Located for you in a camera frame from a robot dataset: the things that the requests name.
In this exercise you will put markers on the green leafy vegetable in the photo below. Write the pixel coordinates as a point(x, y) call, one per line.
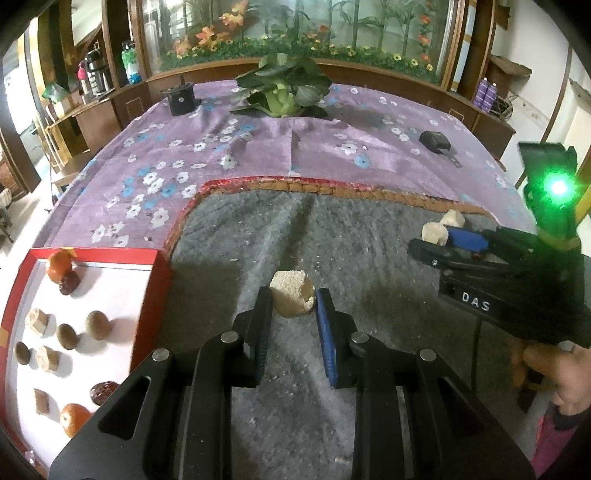
point(281, 87)

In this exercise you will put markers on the pink bottle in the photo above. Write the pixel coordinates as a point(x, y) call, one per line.
point(81, 78)

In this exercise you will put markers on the grey mat with red border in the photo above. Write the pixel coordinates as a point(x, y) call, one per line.
point(369, 323)

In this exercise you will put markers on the wicker basket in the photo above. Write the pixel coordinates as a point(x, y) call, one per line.
point(505, 105)

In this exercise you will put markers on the black cylindrical holder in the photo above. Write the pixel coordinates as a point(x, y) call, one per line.
point(181, 97)

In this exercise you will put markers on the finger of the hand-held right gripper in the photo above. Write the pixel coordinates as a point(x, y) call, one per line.
point(461, 263)
point(466, 239)

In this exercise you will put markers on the wooden wall shelf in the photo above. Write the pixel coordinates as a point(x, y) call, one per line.
point(510, 67)

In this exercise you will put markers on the person's right hand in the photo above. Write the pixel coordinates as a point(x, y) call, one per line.
point(568, 374)

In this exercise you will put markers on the wooden cabinet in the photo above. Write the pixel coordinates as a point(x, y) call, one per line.
point(134, 104)

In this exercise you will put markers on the black thermos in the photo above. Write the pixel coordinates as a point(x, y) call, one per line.
point(96, 71)

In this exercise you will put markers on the person's right forearm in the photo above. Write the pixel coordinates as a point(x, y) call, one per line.
point(551, 443)

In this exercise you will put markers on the purple floral blanket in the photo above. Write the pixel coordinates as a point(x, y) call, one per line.
point(277, 152)

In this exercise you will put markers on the brown square cake piece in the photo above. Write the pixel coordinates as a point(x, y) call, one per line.
point(41, 400)

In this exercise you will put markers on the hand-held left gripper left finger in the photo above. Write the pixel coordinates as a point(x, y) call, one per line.
point(263, 323)

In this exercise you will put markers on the red box with white inside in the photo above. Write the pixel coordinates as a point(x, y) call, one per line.
point(124, 295)

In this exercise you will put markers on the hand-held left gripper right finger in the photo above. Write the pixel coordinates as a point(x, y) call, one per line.
point(325, 327)

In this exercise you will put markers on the purple spray can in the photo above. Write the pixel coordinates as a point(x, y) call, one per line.
point(491, 96)
point(481, 94)

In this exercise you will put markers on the glass display with artificial plants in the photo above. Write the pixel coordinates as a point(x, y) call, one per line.
point(300, 32)

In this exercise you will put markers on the wooden chair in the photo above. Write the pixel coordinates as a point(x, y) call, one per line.
point(71, 166)

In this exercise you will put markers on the green plastic bag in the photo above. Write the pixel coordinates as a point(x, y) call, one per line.
point(55, 92)

